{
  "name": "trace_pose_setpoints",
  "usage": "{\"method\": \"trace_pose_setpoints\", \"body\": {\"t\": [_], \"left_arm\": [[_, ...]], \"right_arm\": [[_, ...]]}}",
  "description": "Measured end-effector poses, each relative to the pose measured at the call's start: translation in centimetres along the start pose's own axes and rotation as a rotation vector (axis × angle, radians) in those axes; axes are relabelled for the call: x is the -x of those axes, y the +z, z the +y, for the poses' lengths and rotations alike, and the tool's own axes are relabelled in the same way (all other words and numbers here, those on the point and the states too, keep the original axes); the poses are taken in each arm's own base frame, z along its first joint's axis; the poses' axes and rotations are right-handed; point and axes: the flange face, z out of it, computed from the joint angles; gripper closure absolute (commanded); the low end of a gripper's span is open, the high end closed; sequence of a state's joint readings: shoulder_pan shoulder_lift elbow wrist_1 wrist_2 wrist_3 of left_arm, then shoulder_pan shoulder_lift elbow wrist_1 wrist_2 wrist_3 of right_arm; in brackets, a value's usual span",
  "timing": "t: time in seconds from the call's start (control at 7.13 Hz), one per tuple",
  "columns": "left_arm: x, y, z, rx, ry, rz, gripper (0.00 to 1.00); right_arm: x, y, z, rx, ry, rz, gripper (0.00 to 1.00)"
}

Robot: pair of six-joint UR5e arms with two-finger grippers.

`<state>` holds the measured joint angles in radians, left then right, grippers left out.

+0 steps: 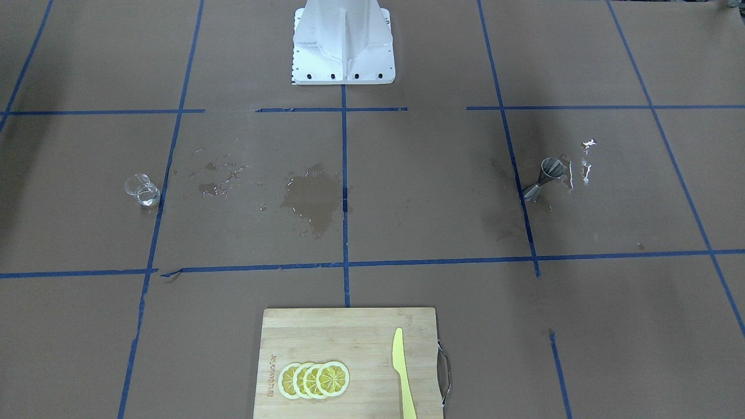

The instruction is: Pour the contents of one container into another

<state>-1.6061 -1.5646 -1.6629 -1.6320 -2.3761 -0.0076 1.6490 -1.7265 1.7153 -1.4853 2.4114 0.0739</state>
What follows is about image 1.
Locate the bamboo cutting board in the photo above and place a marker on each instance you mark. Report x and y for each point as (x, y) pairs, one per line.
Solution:
(362, 339)

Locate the clear glass measuring cup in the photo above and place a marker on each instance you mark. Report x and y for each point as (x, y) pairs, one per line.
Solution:
(140, 187)

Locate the metal cutting board handle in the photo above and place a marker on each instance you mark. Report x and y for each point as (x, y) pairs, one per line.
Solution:
(444, 373)

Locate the yellow plastic knife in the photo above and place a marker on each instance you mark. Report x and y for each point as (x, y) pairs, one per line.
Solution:
(399, 365)

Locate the lemon slice top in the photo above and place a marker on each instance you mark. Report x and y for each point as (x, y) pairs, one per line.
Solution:
(332, 379)

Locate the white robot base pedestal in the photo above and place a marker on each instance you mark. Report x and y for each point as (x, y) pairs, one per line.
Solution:
(342, 42)

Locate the lemon slice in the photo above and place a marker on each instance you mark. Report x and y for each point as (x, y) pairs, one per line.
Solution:
(310, 382)
(287, 381)
(299, 381)
(332, 379)

